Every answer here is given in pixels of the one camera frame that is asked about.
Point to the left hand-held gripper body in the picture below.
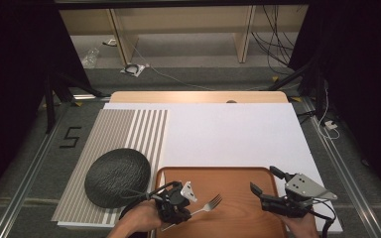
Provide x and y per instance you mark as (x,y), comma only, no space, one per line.
(173,201)

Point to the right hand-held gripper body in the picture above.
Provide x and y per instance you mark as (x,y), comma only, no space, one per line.
(299,195)

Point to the silver fork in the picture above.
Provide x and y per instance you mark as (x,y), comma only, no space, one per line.
(208,205)

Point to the brown wooden tray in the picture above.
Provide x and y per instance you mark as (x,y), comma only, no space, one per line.
(228,185)

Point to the person's right hand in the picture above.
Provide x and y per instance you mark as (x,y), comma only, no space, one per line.
(302,228)

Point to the person's left hand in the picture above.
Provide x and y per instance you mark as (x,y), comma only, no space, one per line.
(142,216)

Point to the white board sheet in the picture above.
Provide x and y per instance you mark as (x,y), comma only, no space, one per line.
(231,135)

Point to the black textured plate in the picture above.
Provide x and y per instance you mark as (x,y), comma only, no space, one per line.
(117,178)

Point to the white power adapter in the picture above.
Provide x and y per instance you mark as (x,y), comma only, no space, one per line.
(330,125)

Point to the striped placemat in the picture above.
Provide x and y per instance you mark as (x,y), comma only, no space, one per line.
(112,129)

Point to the black metal stand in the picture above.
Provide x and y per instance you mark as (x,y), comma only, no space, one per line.
(311,76)
(51,99)

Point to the black curtain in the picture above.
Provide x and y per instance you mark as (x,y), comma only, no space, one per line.
(360,82)
(13,82)

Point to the clear plastic bag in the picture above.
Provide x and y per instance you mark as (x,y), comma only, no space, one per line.
(90,58)

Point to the small flat floor packet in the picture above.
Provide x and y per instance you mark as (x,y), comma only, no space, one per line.
(110,42)

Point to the beige wooden shelf unit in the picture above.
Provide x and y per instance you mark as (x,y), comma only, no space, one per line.
(185,20)

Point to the metal floor rail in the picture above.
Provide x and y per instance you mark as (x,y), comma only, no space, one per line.
(29,172)
(340,165)

